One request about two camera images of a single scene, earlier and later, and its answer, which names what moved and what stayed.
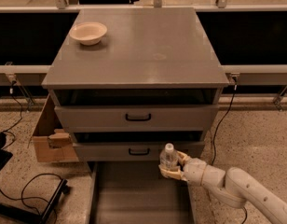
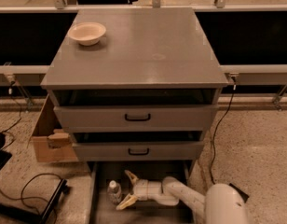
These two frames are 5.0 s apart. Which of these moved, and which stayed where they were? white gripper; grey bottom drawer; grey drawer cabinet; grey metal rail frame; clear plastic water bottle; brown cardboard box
Moved: clear plastic water bottle; white gripper
Stayed: brown cardboard box; grey bottom drawer; grey metal rail frame; grey drawer cabinet
